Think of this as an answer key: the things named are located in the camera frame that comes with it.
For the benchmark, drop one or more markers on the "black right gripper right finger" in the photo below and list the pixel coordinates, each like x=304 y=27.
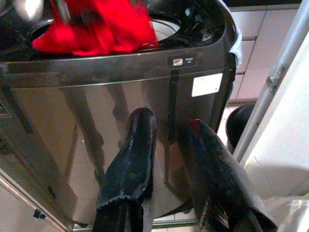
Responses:
x=214 y=174

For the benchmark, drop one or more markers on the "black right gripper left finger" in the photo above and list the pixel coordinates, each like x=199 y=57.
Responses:
x=130 y=166

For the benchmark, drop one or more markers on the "black round bin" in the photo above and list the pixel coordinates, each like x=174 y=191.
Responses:
x=239 y=125

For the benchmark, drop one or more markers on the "dark grey top-load washing machine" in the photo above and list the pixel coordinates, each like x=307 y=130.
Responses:
x=101 y=96

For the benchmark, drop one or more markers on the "white rectangular sticker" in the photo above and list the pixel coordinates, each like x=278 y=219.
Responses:
x=206 y=84

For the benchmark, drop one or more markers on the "white door panel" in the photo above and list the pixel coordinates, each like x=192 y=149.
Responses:
x=285 y=125

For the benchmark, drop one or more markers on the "red garment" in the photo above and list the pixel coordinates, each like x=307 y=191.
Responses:
x=101 y=31

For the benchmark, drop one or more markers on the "silver metal hinge bracket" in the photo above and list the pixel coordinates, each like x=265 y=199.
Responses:
x=277 y=77

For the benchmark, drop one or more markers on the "white cabinet with metal edge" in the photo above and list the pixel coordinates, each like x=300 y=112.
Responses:
x=17 y=207

